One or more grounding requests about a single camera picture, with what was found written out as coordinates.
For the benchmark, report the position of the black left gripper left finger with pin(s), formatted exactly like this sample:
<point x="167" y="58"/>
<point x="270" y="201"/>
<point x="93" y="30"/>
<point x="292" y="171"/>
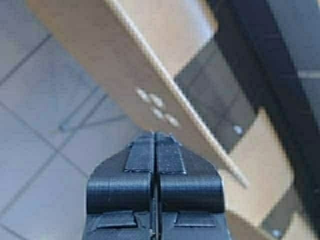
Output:
<point x="119" y="194"/>

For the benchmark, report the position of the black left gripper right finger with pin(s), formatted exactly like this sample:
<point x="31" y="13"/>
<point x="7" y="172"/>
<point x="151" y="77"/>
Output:
<point x="191" y="193"/>

